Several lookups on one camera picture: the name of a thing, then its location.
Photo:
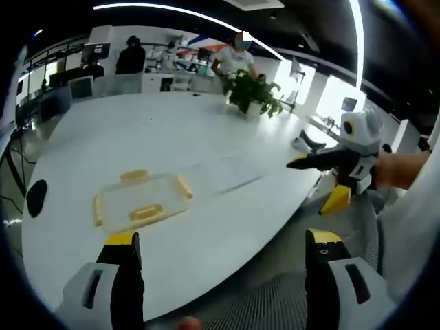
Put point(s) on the white and black stand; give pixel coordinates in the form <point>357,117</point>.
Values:
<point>306,141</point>

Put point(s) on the black wristwatch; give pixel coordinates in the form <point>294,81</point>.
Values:
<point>424,144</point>

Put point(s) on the person's left hand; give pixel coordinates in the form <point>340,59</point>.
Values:
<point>189,324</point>

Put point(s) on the green potted plant white pot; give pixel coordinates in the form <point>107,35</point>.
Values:
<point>251,91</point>

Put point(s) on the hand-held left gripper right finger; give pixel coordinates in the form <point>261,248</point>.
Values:
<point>319,285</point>

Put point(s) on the dark monitor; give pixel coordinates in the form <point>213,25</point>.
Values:
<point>98,49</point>

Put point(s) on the clear lid with yellow buckles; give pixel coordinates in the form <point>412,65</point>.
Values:
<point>137,197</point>

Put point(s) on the grey mesh office chair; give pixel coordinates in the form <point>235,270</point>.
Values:
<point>261,302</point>

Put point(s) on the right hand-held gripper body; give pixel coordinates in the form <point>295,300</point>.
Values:
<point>366,137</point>

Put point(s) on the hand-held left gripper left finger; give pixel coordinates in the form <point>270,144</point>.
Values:
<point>86,292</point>

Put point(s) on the person's right hand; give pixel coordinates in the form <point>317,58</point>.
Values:
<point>398,170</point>

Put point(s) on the small black item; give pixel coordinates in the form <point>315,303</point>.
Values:
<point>196,94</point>

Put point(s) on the curved ceiling light strip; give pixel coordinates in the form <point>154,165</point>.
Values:
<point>359,41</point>

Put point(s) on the black oval pad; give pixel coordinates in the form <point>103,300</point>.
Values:
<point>36,197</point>

